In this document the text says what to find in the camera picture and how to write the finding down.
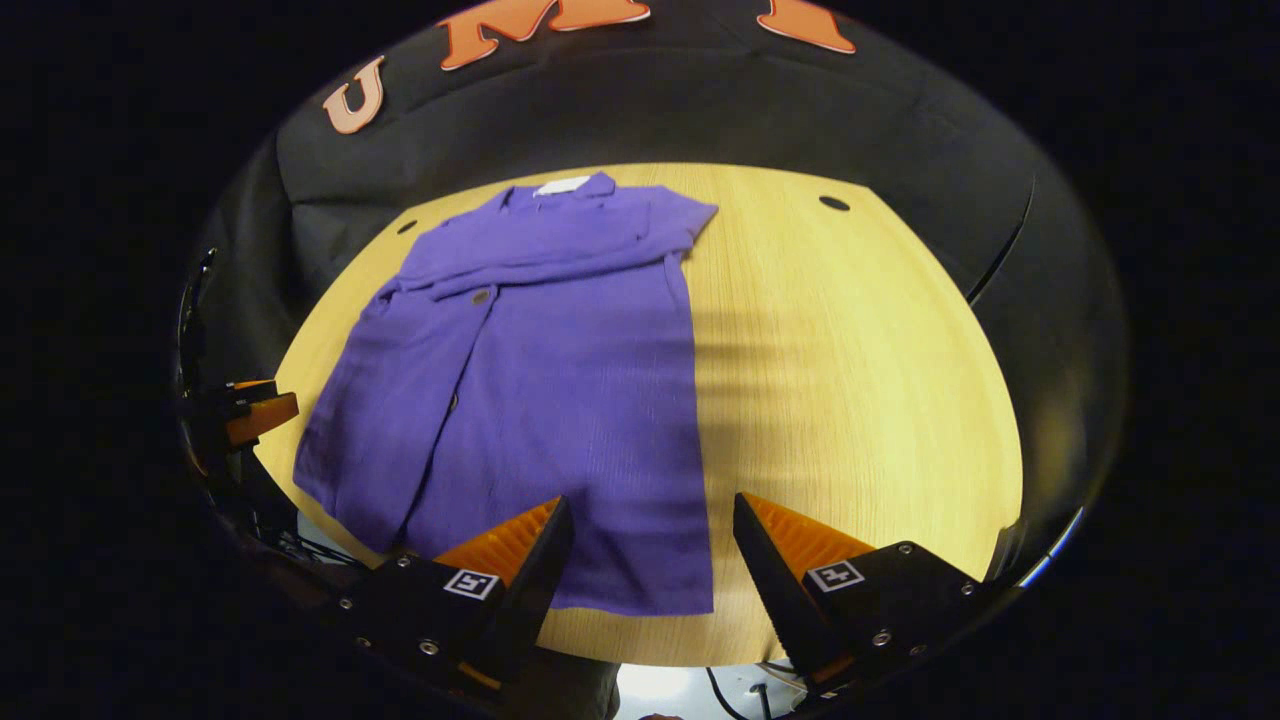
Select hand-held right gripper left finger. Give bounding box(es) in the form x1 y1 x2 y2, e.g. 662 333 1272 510
335 495 576 692

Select black backdrop cloth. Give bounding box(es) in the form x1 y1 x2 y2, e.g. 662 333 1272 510
178 0 1131 601

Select thin black gripper cables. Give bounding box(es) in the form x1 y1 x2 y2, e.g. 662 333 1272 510
250 505 361 569

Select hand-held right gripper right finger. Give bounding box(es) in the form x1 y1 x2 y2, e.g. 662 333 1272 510
733 492 1001 692

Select black floor cable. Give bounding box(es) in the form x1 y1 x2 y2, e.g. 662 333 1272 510
704 665 773 720

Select purple shirt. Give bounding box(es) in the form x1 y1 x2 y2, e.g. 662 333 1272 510
292 171 720 618

